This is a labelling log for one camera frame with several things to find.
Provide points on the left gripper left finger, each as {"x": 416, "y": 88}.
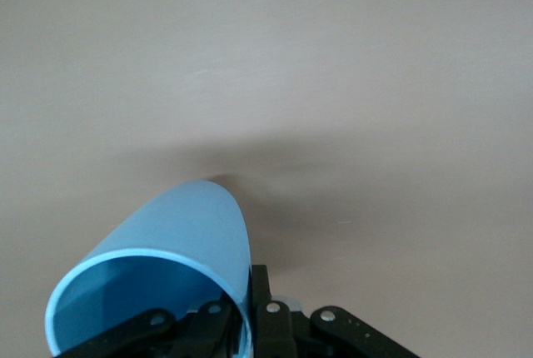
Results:
{"x": 158, "y": 333}

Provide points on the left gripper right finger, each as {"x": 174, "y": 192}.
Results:
{"x": 275, "y": 333}

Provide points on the blue cup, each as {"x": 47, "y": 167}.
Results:
{"x": 187, "y": 225}

